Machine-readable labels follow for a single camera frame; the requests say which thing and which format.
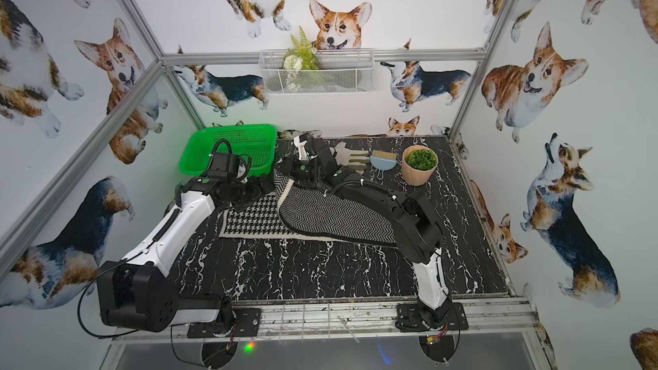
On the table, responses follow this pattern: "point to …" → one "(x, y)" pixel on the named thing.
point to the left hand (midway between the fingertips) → (270, 187)
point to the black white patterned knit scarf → (291, 211)
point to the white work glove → (355, 159)
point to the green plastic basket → (258, 142)
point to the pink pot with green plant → (418, 165)
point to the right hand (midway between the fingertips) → (267, 168)
